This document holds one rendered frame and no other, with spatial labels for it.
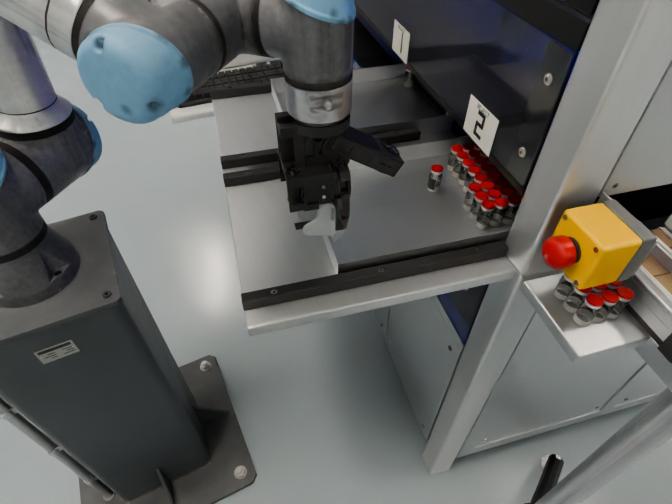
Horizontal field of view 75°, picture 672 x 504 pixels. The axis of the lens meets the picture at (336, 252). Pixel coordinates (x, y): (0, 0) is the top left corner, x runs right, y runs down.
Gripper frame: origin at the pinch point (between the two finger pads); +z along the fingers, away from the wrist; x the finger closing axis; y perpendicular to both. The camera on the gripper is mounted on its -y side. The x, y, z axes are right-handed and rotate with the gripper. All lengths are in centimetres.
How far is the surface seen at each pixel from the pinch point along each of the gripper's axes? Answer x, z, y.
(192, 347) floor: -49, 92, 40
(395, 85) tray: -50, 3, -28
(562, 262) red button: 19.9, -8.3, -21.5
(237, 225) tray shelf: -9.6, 3.6, 14.4
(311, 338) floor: -41, 92, -2
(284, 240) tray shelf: -4.1, 3.6, 7.5
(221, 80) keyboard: -76, 9, 12
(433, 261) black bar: 7.9, 1.5, -12.4
